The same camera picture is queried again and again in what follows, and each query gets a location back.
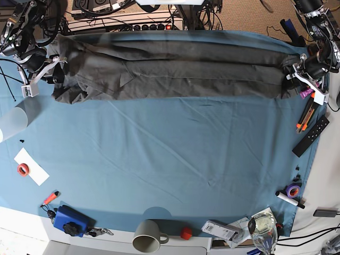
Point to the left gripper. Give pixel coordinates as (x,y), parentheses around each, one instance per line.
(303,72)

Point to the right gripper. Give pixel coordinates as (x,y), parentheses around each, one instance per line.
(40,66)

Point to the grey T-shirt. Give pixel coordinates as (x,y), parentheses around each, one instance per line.
(166,69)

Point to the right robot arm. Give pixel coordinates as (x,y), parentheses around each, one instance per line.
(18,41)

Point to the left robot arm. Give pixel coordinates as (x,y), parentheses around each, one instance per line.
(324,30)

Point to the orange black utility knife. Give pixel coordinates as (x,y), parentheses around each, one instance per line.
(307,114)

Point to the black computer mouse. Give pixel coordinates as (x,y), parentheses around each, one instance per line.
(338,100)

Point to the black remote control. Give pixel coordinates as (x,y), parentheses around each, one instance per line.
(311,136)

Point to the frosted plastic cup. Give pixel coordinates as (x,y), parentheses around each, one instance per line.
(13,122)

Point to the white paper sheet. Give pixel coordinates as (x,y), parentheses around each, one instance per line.
(37,173)

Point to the red tape roll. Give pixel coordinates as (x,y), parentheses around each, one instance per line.
(23,169)

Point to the purple tape roll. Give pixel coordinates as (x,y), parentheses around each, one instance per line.
(293,190)

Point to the white black marker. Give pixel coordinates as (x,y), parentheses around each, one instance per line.
(289,200)

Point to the orange marker pen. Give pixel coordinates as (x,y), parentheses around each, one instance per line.
(50,198)

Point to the black power strip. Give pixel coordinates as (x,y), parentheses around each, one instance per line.
(178,25)

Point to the blue table cloth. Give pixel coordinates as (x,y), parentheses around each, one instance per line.
(180,161)

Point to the blue clamp block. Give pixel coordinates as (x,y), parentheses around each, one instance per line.
(70,221)

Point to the clear wine glass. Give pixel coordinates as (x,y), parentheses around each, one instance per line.
(263,232)

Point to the metal carabiner keys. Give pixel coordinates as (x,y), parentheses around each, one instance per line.
(95,232)

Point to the white barcode box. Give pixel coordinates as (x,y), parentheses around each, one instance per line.
(226,232)

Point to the red cube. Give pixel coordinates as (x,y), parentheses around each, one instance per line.
(186,233)

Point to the grey ceramic mug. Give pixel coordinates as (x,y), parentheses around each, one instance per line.
(148,238)

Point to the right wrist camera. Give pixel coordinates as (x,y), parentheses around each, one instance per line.
(30,90)

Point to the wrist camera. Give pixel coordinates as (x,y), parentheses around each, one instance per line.
(30,90)
(320,98)

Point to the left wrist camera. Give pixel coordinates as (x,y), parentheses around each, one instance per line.
(320,98)

